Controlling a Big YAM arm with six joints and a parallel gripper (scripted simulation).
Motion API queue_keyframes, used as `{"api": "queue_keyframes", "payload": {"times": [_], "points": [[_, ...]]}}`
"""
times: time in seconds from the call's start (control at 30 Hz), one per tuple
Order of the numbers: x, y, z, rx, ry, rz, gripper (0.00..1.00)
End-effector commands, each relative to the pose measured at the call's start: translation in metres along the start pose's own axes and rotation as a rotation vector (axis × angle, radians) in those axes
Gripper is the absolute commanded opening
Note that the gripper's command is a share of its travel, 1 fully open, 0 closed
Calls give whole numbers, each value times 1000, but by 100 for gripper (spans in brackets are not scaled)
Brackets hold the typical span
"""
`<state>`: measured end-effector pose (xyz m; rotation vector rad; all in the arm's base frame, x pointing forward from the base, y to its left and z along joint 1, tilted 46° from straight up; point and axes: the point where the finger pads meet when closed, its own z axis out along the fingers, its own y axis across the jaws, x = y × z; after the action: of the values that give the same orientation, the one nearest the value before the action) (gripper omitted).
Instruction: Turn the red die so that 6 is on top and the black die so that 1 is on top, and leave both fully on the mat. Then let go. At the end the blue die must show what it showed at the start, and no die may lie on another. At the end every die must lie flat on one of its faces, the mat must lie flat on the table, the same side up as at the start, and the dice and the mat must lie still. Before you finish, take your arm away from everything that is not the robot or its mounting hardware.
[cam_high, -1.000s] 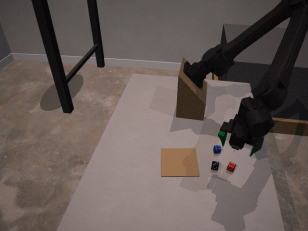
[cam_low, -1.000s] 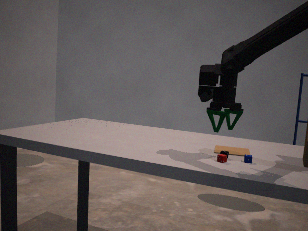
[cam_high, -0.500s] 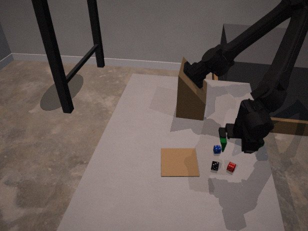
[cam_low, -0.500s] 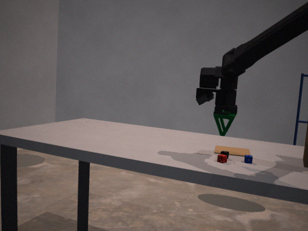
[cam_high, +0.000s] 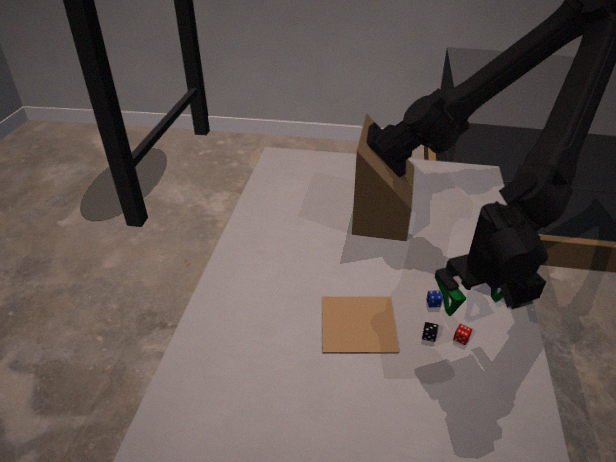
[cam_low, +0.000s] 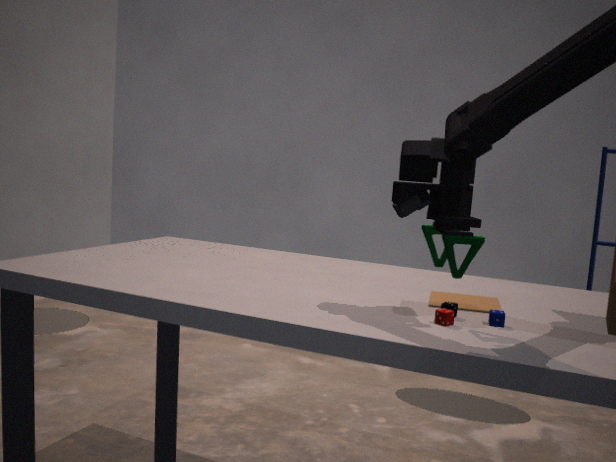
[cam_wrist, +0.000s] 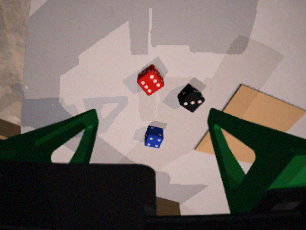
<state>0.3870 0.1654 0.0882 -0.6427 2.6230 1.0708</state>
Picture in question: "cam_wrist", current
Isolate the red die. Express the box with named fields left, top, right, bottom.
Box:
left=137, top=64, right=164, bottom=96

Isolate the tan flat mat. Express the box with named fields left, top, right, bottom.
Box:
left=194, top=84, right=306, bottom=163

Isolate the blue die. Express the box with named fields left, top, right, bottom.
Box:
left=144, top=125, right=164, bottom=148

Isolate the black die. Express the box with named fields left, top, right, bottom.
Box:
left=177, top=84, right=205, bottom=113

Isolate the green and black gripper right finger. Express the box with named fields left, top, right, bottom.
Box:
left=207, top=108, right=306, bottom=213

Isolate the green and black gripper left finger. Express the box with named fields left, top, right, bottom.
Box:
left=0, top=109, right=99, bottom=163

